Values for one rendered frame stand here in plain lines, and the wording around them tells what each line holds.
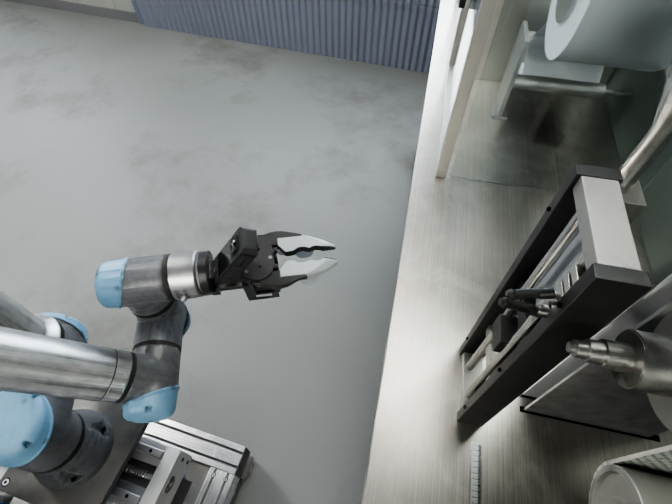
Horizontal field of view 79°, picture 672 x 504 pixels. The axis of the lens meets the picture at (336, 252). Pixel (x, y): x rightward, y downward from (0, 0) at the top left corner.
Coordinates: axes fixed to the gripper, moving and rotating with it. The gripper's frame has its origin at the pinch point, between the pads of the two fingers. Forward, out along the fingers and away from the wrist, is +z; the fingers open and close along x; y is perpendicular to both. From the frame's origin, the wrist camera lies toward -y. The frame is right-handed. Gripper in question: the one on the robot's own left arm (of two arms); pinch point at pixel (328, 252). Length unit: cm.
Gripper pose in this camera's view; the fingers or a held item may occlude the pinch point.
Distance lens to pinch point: 64.5
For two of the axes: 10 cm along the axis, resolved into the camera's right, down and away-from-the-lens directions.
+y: -0.2, 4.7, 8.8
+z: 9.9, -1.1, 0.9
